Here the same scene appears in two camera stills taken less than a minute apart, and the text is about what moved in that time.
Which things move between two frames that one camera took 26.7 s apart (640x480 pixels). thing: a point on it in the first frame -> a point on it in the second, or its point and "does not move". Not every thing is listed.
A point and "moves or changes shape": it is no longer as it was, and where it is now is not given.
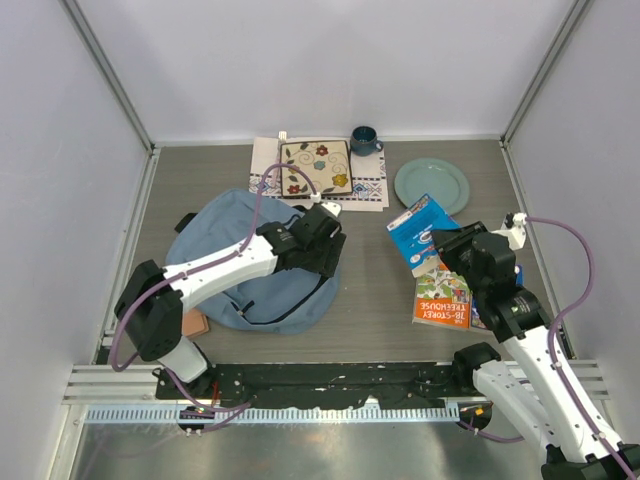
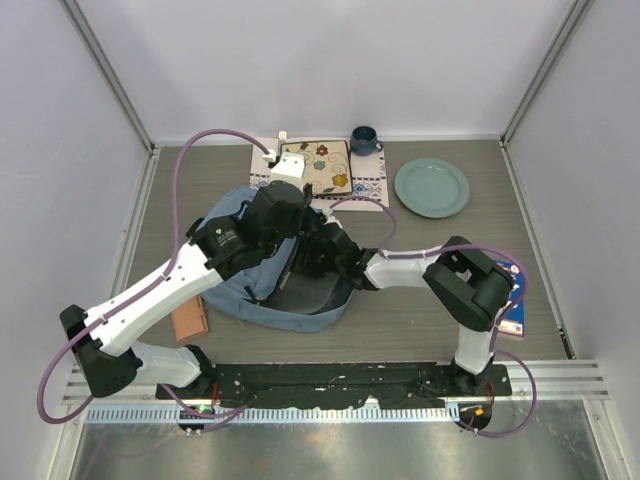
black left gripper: (327, 262) -> (297, 228)
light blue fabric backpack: (281, 303) moves or changes shape
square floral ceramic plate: (326, 162) does not move
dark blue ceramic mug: (363, 141) does not move
